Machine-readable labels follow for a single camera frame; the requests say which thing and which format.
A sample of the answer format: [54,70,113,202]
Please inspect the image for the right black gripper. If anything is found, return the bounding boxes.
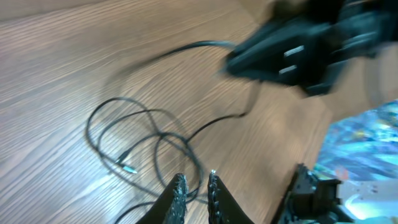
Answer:
[226,0,397,96]

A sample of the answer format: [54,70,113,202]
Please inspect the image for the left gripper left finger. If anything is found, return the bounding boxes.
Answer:
[137,174,188,224]

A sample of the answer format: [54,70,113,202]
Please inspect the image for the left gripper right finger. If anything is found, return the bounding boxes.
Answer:
[207,170,254,224]

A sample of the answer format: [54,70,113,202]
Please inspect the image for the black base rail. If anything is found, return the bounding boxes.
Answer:
[271,164,354,224]

